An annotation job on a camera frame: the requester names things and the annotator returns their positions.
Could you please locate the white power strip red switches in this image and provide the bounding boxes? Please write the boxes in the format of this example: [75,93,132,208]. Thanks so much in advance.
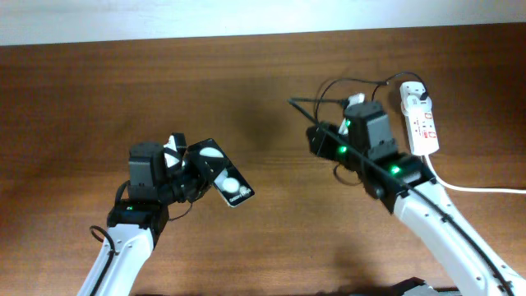
[402,104,439,156]

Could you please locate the black USB charging cable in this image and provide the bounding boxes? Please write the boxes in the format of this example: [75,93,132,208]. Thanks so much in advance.
[313,71,431,124]

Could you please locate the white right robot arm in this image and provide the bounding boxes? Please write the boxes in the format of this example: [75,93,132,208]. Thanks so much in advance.
[306,102,525,295]

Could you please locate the white USB wall charger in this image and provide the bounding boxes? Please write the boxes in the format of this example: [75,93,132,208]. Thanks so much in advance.
[399,81,432,116]

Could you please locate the white power strip cord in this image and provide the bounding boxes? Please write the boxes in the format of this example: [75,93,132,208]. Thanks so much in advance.
[422,154,526,195]

